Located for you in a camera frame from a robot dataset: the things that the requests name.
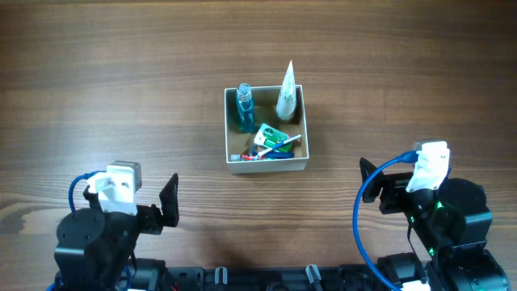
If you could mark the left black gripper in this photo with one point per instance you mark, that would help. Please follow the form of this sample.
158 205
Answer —
157 219

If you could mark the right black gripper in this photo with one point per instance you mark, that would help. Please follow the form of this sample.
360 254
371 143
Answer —
391 193

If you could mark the teal toothpaste tube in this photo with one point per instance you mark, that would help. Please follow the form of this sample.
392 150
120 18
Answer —
248 157

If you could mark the blue white toothbrush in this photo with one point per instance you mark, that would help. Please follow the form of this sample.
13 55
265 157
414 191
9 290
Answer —
277 146

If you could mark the blue disposable razor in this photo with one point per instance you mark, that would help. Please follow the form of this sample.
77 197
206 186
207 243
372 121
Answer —
279 155

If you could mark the green soap box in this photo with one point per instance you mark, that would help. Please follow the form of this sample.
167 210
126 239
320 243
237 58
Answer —
267 136

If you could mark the white lotion tube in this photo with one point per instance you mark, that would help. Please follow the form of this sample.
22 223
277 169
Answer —
286 104

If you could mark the blue mouthwash bottle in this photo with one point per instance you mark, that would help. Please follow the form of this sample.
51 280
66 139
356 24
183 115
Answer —
245 108

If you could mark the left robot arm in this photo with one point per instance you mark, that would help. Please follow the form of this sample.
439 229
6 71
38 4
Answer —
95 249

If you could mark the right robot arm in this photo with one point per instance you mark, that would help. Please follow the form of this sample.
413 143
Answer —
451 220

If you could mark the white cardboard box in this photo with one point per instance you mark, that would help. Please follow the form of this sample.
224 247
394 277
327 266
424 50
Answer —
238 142

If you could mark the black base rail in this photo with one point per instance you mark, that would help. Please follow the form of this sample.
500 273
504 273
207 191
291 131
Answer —
342 278

